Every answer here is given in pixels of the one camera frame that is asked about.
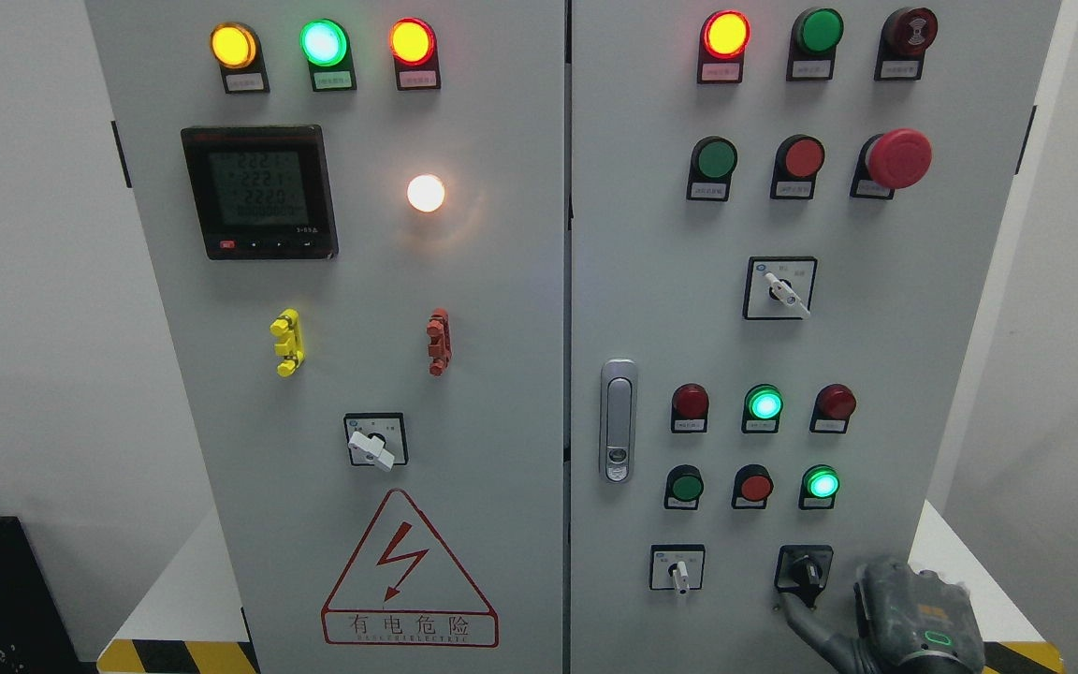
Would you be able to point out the black knob selector switch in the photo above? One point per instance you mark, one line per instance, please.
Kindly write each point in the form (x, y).
(803, 571)

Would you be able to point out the red terminal connector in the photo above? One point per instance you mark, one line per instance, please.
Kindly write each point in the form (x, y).
(440, 341)

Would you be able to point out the dark red indicator light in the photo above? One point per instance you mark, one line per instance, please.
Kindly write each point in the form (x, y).
(689, 406)
(833, 409)

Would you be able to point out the white lit indicator lamp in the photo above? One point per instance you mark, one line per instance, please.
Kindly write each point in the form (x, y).
(426, 193)

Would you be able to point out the grey left cabinet door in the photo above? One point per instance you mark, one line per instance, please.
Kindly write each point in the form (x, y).
(485, 439)

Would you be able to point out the grey cabinet door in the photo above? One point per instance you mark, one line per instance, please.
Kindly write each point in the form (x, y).
(661, 280)
(485, 439)

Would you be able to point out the green lit indicator light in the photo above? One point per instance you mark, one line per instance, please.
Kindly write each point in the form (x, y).
(762, 409)
(328, 52)

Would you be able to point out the yellow terminal connector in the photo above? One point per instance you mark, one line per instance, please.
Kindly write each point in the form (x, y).
(288, 342)

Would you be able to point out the red push button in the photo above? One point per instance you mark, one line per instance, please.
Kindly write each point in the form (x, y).
(752, 487)
(797, 162)

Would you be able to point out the grey right cabinet door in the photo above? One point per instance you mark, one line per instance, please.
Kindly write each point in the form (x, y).
(661, 280)

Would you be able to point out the red electric hazard sticker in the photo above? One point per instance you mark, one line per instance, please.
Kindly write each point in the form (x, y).
(403, 587)

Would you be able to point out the black digital power meter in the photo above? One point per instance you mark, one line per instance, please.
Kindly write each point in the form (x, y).
(262, 192)

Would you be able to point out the green lit push button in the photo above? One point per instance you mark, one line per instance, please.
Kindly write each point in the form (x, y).
(819, 486)

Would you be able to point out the orange-red indicator light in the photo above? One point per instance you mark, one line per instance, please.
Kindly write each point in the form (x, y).
(413, 44)

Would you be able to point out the red lit indicator light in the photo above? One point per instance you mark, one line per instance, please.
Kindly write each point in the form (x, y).
(724, 37)

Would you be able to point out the red emergency stop button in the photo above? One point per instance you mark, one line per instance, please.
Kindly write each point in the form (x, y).
(894, 160)

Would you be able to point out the green unlit indicator light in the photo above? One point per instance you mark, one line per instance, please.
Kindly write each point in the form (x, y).
(814, 37)

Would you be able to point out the yellow indicator light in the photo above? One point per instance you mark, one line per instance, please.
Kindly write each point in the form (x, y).
(237, 50)

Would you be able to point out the white platform hazard stripes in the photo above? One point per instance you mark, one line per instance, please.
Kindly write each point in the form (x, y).
(190, 621)

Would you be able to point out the dark red buzzer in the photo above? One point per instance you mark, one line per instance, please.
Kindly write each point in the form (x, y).
(905, 37)

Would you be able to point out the silver cabinet door handle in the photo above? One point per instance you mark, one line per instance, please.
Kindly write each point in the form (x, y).
(616, 442)

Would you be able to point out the white handle selector switch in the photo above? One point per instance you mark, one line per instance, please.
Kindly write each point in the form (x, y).
(376, 439)

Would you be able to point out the white lever rotary switch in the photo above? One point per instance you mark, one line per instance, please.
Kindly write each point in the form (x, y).
(779, 287)

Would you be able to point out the small white selector switch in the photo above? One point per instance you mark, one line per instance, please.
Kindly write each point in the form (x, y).
(676, 568)

